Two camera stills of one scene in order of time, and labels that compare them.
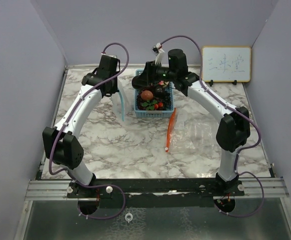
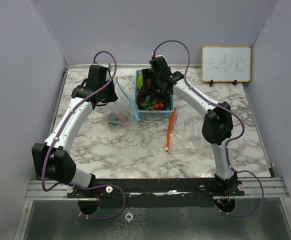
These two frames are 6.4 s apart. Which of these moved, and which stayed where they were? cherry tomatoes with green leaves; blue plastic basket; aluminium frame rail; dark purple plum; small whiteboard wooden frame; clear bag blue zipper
Moved: dark purple plum; clear bag blue zipper
Stayed: blue plastic basket; aluminium frame rail; small whiteboard wooden frame; cherry tomatoes with green leaves
